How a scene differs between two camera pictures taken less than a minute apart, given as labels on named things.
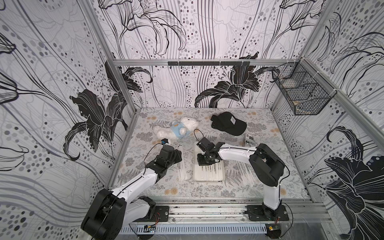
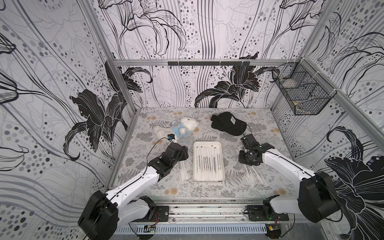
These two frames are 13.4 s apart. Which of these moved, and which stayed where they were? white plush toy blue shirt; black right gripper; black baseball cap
Moved: black right gripper
Stayed: black baseball cap; white plush toy blue shirt
